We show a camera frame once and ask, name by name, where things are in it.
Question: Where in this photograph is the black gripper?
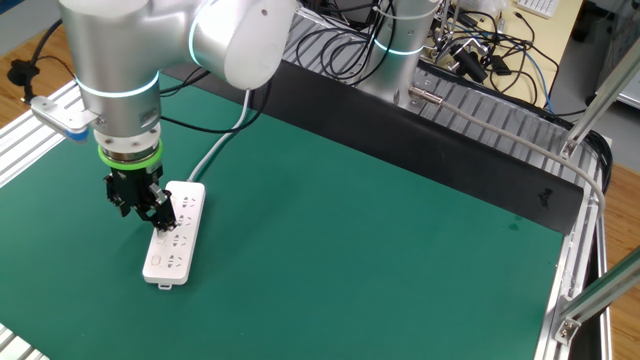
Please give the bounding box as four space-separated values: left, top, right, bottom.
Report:
104 166 180 235

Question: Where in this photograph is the white four-outlet power strip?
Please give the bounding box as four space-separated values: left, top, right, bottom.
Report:
141 180 207 291

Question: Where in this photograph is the black power adapter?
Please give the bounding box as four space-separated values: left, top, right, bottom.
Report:
452 47 489 84

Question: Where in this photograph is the green table mat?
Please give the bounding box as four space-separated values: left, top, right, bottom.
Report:
0 74 566 360

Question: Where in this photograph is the small black adapter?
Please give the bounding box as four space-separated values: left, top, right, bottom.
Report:
489 54 512 76

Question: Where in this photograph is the yellow wooden desk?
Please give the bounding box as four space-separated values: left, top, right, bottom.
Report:
424 0 584 109

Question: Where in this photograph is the white keyboard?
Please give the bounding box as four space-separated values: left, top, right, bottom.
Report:
517 0 560 19

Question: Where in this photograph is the grey power strip cable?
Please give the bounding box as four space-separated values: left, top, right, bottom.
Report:
187 88 251 184

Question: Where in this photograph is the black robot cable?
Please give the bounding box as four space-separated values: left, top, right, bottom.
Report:
158 64 274 135

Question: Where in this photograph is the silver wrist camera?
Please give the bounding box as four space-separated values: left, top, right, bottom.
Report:
29 94 101 146

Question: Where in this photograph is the black clamp mount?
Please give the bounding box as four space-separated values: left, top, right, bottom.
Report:
7 19 66 104

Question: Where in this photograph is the black cable bundle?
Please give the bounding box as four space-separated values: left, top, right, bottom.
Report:
294 0 401 89

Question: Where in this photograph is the grey hose metal connector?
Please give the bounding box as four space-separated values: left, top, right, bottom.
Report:
408 85 607 221

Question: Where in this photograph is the black cable loop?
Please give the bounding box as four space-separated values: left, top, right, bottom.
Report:
564 127 614 194

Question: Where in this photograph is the aluminium frame post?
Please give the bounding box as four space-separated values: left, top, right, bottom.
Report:
553 259 640 346
559 37 640 160

